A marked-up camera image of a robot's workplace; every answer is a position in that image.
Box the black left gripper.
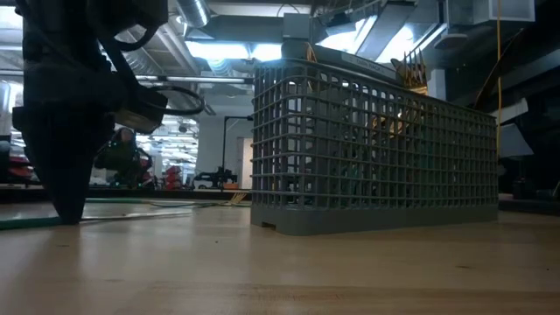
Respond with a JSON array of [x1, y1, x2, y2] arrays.
[[12, 60, 130, 225]]

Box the grey plastic cutlery basket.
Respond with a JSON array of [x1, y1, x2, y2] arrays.
[[249, 38, 501, 237]]

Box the red black machine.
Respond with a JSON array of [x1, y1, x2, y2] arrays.
[[6, 155, 40, 185]]

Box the person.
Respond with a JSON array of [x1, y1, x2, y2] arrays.
[[94, 126, 155, 188]]

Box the red stacked crates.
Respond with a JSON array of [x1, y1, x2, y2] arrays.
[[164, 164, 183, 189]]

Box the long ceiling light tube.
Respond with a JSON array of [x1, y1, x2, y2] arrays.
[[135, 74, 255, 85]]

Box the grey ceiling box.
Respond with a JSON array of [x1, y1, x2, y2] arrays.
[[282, 11, 317, 40]]

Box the white angled plate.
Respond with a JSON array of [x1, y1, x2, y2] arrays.
[[498, 122, 536, 159], [496, 96, 530, 128]]

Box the white ceiling air unit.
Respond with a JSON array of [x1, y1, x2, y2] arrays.
[[445, 0, 537, 26]]

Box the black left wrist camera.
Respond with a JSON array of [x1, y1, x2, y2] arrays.
[[114, 86, 170, 135]]

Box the black aluminium table frame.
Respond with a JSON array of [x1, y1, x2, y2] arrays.
[[0, 184, 560, 216]]

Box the black station frame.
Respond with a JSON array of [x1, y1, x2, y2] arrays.
[[221, 114, 255, 190]]

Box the silver ceiling duct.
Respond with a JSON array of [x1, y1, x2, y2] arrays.
[[174, 0, 212, 28]]

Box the gold spoon green handle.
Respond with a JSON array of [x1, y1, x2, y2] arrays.
[[371, 111, 410, 139]]

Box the yellow hanging cable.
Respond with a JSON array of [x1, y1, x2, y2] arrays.
[[493, 0, 504, 154]]

